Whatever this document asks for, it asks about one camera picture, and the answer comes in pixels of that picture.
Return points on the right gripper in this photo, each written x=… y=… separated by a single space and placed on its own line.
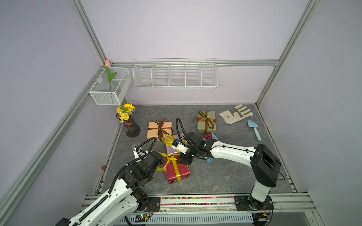
x=183 y=160

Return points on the blue gift box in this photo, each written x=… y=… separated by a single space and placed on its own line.
x=206 y=147

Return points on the red gift box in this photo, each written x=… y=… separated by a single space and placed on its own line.
x=175 y=171

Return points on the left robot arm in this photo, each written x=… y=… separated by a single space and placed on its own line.
x=123 y=197

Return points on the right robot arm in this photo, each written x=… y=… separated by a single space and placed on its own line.
x=263 y=162

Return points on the purple gift box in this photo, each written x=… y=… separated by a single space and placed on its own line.
x=169 y=150

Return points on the green gift box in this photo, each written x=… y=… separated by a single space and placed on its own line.
x=207 y=122

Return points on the brown ribbon on orange box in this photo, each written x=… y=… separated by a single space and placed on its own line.
x=161 y=129

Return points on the dark glass vase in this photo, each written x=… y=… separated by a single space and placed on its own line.
x=131 y=127

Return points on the white gardening glove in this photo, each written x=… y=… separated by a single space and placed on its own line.
x=236 y=114

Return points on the yellow sunflower bouquet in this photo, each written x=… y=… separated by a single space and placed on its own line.
x=124 y=112

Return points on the light blue garden trowel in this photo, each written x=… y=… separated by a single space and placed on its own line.
x=254 y=126

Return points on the small white mesh basket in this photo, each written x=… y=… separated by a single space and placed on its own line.
x=100 y=91

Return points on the artificial pink tulip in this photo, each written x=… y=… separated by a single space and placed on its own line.
x=110 y=75

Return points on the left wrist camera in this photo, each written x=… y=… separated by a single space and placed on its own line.
x=137 y=152

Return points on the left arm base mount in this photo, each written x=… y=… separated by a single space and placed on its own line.
x=152 y=204

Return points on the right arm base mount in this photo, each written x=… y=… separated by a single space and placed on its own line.
x=247 y=203

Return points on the long white wire basket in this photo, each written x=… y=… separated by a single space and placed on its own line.
x=175 y=73

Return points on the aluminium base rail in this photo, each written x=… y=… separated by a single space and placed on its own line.
x=194 y=210

